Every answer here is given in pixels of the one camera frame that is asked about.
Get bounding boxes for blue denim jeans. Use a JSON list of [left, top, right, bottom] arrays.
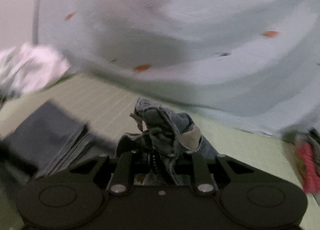
[[1, 98, 217, 186]]

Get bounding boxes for red knitted garment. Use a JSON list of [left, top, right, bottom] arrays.
[[296, 142, 319, 194]]

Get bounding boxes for black white checked garment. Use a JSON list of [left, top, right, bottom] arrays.
[[306, 128, 320, 145]]

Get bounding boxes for light blue carrot-print sheet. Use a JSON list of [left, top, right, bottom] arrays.
[[36, 0, 319, 137]]

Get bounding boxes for white shirt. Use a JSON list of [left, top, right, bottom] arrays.
[[1, 43, 71, 99]]

